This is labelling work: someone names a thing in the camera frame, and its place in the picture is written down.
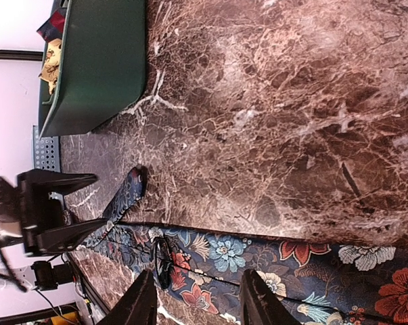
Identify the yellow patterned rolled tie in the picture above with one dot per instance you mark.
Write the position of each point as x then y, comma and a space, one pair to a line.
51, 65

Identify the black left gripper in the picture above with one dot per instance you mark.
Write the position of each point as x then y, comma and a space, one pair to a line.
39, 217

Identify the maroon navy striped rolled tie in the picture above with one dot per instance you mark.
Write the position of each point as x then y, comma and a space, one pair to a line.
53, 28

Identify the green compartment organizer tray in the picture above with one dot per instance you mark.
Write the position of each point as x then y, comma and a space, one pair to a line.
102, 67

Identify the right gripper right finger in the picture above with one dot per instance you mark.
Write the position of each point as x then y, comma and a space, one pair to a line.
259, 305

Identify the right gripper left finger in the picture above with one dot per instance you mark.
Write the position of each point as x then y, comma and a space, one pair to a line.
137, 306

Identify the light blue plastic basket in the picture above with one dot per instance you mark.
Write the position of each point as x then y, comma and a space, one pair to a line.
45, 151

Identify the left black frame post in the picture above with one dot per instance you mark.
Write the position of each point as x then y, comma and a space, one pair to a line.
33, 56

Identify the dark floral necktie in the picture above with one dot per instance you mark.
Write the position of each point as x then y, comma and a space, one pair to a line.
317, 283

